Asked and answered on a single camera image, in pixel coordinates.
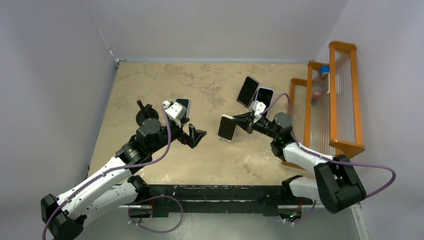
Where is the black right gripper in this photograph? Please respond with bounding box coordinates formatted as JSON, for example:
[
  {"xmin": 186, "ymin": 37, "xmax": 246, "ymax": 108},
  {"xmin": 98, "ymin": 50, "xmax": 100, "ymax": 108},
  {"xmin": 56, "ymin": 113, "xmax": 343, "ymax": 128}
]
[{"xmin": 231, "ymin": 110, "xmax": 279, "ymax": 139}]

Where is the white case phone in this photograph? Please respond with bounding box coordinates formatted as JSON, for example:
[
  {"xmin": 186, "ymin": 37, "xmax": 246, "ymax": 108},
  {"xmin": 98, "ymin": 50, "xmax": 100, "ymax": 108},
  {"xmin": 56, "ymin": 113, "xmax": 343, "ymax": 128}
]
[{"xmin": 217, "ymin": 114, "xmax": 237, "ymax": 142}]

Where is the lilac case phone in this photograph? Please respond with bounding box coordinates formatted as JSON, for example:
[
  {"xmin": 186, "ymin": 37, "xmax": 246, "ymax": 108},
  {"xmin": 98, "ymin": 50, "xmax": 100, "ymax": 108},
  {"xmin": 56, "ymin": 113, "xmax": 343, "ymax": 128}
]
[{"xmin": 251, "ymin": 86, "xmax": 274, "ymax": 110}]

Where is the purple case phone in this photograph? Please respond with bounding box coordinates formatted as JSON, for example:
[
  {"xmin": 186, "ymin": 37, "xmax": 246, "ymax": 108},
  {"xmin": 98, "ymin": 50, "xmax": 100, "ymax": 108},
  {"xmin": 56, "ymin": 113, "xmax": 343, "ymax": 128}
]
[{"xmin": 236, "ymin": 75, "xmax": 260, "ymax": 107}]

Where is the blue case phone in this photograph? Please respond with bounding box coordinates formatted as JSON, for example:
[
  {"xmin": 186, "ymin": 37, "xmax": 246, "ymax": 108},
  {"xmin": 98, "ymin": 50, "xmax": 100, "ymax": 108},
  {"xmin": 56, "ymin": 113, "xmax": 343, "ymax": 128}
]
[{"xmin": 175, "ymin": 98, "xmax": 191, "ymax": 118}]

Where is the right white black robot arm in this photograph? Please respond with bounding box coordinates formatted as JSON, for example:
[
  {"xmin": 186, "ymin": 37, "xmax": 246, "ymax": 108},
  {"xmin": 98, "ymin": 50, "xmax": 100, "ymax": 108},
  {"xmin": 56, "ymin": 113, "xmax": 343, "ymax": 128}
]
[{"xmin": 232, "ymin": 112, "xmax": 367, "ymax": 214}]

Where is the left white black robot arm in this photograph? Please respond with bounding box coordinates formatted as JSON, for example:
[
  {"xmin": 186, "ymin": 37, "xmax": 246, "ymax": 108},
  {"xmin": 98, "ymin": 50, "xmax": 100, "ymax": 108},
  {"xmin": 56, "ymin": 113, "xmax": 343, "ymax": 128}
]
[{"xmin": 40, "ymin": 118, "xmax": 207, "ymax": 240}]

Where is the black round base phone stand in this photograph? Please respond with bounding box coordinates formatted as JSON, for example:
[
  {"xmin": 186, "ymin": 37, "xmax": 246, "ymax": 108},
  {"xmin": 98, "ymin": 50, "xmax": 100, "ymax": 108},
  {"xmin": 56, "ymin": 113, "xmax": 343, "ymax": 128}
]
[{"xmin": 135, "ymin": 100, "xmax": 159, "ymax": 126}]

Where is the red black stamp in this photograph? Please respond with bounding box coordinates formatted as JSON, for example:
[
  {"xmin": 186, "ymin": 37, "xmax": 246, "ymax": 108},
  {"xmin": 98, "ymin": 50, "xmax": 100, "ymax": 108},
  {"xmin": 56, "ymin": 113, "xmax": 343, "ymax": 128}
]
[{"xmin": 311, "ymin": 91, "xmax": 321, "ymax": 106}]

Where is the orange wooden tiered rack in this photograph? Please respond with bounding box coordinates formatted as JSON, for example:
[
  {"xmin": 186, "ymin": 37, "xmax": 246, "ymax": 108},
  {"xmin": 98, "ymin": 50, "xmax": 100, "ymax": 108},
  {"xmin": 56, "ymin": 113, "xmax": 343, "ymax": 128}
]
[{"xmin": 289, "ymin": 41, "xmax": 365, "ymax": 159}]

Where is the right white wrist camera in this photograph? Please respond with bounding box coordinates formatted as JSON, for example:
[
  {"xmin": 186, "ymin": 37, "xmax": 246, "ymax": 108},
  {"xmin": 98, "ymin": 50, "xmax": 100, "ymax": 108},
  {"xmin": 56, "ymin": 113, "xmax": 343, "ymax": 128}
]
[{"xmin": 248, "ymin": 100, "xmax": 267, "ymax": 121}]

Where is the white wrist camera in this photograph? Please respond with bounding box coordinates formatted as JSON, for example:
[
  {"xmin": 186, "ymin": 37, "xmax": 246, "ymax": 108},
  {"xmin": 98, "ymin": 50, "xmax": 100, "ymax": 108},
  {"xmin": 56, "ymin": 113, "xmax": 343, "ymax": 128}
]
[
  {"xmin": 248, "ymin": 100, "xmax": 267, "ymax": 121},
  {"xmin": 162, "ymin": 100, "xmax": 187, "ymax": 128}
]

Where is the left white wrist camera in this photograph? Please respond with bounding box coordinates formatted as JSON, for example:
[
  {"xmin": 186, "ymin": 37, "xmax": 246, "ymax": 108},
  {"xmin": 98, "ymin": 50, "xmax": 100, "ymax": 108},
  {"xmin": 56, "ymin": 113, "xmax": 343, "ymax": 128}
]
[{"xmin": 162, "ymin": 100, "xmax": 187, "ymax": 128}]

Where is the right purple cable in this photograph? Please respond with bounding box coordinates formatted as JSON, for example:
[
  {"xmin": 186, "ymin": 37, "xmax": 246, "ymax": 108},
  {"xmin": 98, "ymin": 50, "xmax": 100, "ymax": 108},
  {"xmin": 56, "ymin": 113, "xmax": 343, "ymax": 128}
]
[{"xmin": 261, "ymin": 92, "xmax": 397, "ymax": 226}]

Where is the purple cable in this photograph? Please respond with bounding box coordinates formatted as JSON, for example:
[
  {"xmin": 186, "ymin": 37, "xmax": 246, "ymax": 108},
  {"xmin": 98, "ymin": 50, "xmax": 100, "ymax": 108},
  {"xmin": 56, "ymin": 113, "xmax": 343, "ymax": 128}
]
[
  {"xmin": 261, "ymin": 92, "xmax": 397, "ymax": 226},
  {"xmin": 41, "ymin": 104, "xmax": 185, "ymax": 240}
]

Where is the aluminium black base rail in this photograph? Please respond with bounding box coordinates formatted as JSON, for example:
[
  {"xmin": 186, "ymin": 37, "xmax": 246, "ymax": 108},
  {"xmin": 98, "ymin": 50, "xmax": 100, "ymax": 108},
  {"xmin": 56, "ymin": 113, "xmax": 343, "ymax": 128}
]
[{"xmin": 115, "ymin": 183, "xmax": 370, "ymax": 240}]

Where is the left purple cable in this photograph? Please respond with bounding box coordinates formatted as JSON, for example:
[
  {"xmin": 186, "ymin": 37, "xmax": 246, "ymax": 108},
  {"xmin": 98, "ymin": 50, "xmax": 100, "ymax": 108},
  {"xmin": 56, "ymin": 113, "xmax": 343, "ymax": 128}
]
[{"xmin": 41, "ymin": 104, "xmax": 185, "ymax": 240}]

